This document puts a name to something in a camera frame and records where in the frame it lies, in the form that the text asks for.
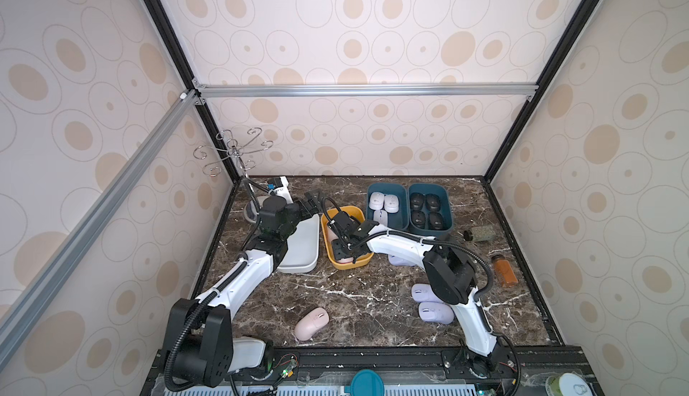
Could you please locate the purple mouse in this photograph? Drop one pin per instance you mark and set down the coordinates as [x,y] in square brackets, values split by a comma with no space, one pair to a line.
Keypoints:
[422,293]
[397,261]
[436,313]

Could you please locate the left teal storage box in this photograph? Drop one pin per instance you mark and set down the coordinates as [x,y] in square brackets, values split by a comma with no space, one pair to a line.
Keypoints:
[397,221]

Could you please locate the metal wire hook stand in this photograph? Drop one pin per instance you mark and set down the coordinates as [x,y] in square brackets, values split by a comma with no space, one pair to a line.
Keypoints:
[235,153]

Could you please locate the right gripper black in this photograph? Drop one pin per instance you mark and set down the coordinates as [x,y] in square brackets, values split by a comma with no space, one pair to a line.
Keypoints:
[341,228]

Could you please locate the white mouse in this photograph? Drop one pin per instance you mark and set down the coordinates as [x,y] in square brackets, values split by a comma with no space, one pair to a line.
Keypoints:
[376,201]
[391,203]
[381,216]

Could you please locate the black mouse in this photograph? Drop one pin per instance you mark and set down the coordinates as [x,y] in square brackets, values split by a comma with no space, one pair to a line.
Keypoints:
[436,221]
[432,203]
[417,201]
[418,219]

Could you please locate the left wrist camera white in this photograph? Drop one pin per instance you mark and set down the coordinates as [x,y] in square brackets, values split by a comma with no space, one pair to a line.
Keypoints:
[279,186]

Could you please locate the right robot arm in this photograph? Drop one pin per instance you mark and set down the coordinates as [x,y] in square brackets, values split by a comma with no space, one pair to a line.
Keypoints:
[457,276]

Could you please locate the right teal storage box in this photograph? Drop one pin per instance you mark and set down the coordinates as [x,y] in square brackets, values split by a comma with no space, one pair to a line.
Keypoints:
[429,188]

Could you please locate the glass jar of green herbs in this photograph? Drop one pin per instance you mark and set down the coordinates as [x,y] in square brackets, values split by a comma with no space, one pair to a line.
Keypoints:
[484,233]

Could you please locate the teal storage box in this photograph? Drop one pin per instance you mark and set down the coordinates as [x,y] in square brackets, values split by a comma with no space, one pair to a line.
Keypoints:
[397,221]
[429,188]

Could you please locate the horizontal aluminium frame bar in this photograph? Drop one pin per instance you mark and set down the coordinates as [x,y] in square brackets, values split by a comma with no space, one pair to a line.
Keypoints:
[380,90]

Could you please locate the purple mouse lower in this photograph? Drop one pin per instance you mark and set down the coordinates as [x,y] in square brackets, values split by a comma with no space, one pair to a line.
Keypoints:
[436,313]

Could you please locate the white storage box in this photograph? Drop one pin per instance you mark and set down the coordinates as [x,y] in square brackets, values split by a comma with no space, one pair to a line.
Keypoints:
[303,248]

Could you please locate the left diagonal aluminium bar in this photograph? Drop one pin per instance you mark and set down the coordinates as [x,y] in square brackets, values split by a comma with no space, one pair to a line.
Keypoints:
[39,295]

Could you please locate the teal round lid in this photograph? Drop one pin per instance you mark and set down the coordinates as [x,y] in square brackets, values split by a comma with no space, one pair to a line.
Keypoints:
[366,383]

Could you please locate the purple mouse upper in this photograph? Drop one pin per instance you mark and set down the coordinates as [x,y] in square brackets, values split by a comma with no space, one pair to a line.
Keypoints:
[397,261]

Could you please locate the orange spice jar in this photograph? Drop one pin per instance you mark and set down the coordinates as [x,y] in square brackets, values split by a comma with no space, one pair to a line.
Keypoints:
[503,271]

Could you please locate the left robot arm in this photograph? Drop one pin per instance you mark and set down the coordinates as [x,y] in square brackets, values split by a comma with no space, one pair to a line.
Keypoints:
[199,347]

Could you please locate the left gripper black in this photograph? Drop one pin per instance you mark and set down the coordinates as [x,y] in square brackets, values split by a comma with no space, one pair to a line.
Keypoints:
[308,212]

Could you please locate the purple mouse middle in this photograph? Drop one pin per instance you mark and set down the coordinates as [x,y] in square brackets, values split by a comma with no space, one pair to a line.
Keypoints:
[422,293]

